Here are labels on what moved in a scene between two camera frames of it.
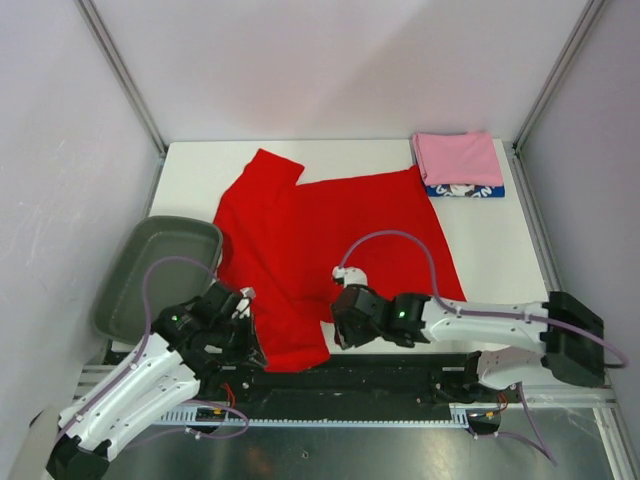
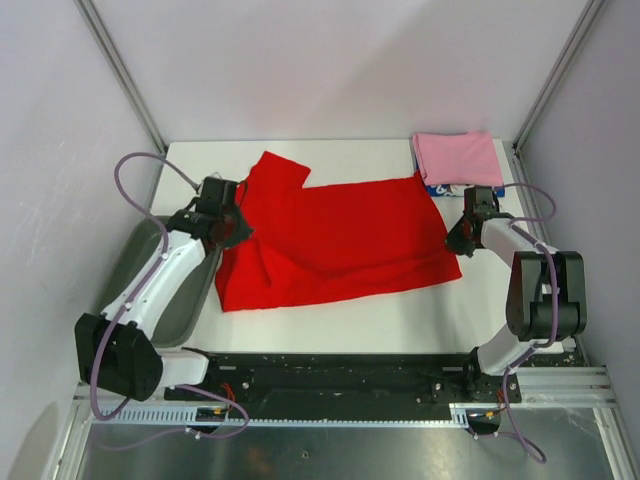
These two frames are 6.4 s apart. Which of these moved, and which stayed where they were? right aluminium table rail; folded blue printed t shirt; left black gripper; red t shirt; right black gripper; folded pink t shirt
Moved: left black gripper; right black gripper; red t shirt
Stayed: right aluminium table rail; folded pink t shirt; folded blue printed t shirt
